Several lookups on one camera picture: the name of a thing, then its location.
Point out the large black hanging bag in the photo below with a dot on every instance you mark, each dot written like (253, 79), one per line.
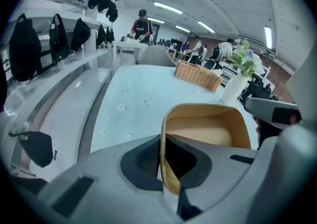
(24, 49)

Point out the wicker basket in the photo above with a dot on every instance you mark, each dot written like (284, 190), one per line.
(198, 75)

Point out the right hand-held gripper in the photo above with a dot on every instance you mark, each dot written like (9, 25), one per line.
(304, 89)

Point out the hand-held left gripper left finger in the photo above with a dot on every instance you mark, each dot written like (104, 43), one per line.
(104, 188)

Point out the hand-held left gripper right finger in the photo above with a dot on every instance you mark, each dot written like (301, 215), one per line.
(223, 176)

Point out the light floral table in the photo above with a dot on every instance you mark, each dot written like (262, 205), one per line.
(148, 89)

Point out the grey chair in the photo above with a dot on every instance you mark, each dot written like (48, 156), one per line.
(156, 55)

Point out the ceiling light panel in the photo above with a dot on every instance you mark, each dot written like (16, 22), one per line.
(268, 37)
(206, 26)
(168, 8)

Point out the white shelf unit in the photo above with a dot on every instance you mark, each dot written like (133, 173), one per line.
(74, 62)

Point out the black office chair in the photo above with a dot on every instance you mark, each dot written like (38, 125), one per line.
(257, 90)

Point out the small white table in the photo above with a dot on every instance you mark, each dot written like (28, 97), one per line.
(128, 45)

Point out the small black hanging bag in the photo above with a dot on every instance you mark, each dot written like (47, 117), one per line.
(110, 35)
(101, 35)

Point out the artificial flower bouquet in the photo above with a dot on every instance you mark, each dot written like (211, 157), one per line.
(245, 60)

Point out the white vase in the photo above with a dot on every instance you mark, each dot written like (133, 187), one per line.
(234, 90)

